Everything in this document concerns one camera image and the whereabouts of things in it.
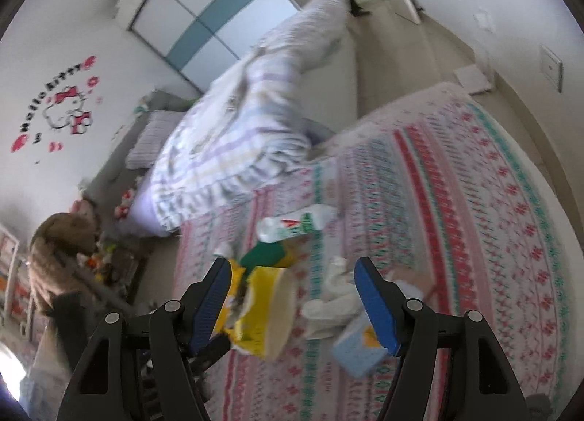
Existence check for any yellow snack bag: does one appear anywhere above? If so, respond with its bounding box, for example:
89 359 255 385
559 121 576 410
213 261 298 361

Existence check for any white tissue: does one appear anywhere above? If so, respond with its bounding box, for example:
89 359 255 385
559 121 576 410
300 256 362 340

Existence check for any green yellow sponge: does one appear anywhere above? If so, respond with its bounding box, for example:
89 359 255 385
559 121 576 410
239 241 296 272

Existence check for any white AD bottle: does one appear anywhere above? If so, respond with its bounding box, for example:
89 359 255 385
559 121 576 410
255 203 338 243

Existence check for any light blue tissue pack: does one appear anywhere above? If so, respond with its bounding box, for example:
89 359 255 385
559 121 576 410
331 312 388 379

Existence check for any patterned red green bedsheet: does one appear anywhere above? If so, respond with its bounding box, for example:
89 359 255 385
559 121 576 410
173 83 583 414

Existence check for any brown plush teddy bear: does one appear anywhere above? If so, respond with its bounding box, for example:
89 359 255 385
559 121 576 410
28 209 100 315

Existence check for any striped pillow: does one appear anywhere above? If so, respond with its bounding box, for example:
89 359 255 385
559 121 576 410
125 110 185 171

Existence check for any plaid white purple quilt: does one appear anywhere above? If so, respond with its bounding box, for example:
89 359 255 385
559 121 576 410
149 0 349 233

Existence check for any white blue wardrobe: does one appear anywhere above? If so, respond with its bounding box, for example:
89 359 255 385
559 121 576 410
131 0 297 93

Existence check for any Hello Kitty wall sticker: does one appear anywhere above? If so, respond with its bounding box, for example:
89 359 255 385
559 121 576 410
10 55 100 153

